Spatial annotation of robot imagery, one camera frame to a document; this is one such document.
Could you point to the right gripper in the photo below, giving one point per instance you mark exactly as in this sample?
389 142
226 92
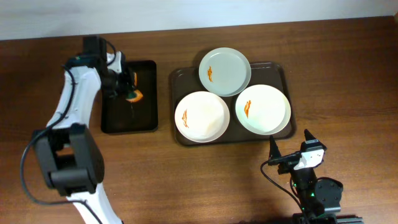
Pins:
288 158

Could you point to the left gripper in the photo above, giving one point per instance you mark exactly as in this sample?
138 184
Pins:
129 86

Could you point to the green and orange sponge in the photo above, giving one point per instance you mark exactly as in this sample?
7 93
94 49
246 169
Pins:
133 95

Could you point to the white plate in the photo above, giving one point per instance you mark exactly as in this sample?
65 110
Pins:
263 109
201 116

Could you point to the pale plate top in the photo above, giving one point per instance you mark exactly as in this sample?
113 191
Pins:
224 71

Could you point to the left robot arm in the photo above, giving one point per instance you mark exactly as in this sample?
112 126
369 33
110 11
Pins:
69 159

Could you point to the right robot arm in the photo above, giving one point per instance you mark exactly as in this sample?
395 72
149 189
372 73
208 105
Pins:
318 197

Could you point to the black rectangular tray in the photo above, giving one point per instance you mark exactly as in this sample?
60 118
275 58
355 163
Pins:
119 116

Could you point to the brown serving tray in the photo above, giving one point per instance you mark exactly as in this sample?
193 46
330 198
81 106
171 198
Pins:
184 81

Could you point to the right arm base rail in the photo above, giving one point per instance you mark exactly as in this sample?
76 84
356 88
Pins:
330 219

